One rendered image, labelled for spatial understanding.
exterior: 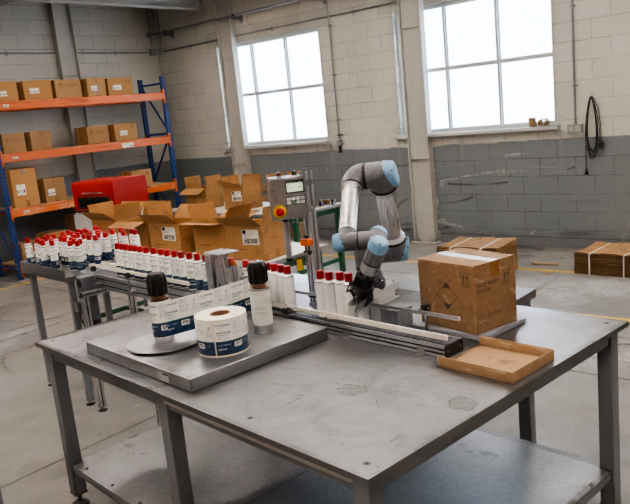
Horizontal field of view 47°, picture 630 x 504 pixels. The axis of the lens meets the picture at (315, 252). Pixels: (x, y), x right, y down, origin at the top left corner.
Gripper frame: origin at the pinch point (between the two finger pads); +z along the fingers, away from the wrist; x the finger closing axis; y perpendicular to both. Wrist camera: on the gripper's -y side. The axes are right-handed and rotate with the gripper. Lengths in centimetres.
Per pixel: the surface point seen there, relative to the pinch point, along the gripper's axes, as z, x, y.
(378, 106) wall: 142, -409, -499
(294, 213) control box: -12, -54, -6
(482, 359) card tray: -21, 57, 0
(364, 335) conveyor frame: 2.9, 11.3, 5.9
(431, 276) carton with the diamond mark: -22.1, 14.7, -19.5
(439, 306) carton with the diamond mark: -13.4, 23.6, -19.0
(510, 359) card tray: -25, 64, -5
